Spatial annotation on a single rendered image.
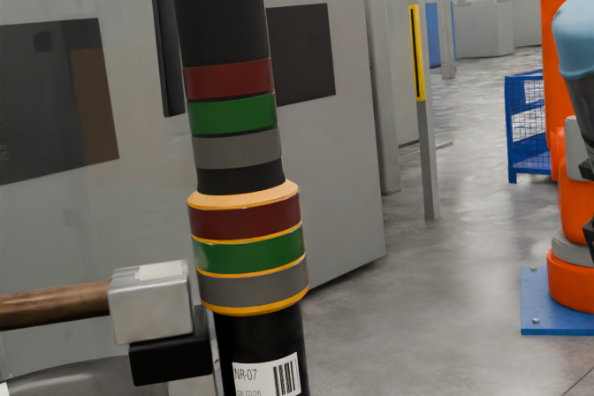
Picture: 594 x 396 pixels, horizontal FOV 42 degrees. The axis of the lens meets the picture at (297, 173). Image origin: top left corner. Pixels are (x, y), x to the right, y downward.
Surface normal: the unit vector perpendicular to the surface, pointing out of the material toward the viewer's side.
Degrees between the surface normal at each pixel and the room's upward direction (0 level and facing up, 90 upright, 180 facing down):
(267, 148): 90
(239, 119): 90
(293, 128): 90
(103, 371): 34
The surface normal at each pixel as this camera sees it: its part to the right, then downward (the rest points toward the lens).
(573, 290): -0.83, 0.19
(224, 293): -0.43, 0.22
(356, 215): 0.72, 0.06
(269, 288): 0.33, 0.15
